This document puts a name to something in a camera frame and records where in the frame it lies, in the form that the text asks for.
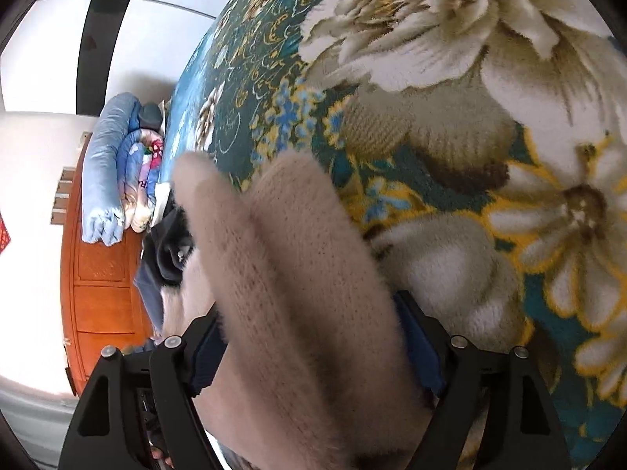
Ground blue grey cloth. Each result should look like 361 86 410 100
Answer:
133 264 167 334

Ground wooden wall strips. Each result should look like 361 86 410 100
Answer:
51 166 76 226

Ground wooden headboard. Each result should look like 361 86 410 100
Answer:
61 132 162 397

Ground white glossy wardrobe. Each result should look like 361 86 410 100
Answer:
0 0 231 118

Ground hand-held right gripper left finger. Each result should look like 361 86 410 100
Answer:
58 304 231 470

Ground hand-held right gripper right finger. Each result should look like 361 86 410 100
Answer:
392 290 571 470

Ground teal floral bed blanket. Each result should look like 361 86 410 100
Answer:
164 0 627 470

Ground folded floral quilt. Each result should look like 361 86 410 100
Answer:
118 127 167 233

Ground dark grey garment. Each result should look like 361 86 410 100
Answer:
142 203 197 287

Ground fuzzy beige sweater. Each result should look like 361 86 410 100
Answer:
159 149 444 470

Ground dark pillow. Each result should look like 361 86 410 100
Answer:
138 103 165 130

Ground folded light blue quilt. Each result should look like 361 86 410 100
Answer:
81 92 143 246

